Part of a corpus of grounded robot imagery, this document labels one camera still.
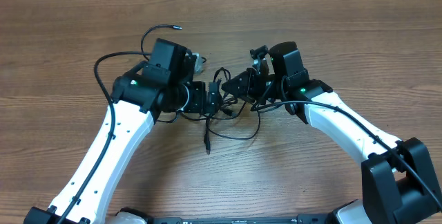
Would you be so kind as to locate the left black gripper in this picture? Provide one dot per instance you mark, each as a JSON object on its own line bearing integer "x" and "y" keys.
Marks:
{"x": 196, "y": 103}

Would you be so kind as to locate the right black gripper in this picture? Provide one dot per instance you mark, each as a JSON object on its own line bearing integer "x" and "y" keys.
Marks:
{"x": 248, "y": 80}

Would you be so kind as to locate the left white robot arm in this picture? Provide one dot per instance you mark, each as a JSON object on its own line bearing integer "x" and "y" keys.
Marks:
{"x": 162, "y": 83}

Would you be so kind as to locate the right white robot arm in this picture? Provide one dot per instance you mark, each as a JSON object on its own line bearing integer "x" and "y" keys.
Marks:
{"x": 399, "y": 183}

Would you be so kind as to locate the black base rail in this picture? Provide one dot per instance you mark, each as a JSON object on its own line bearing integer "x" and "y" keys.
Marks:
{"x": 224, "y": 220}

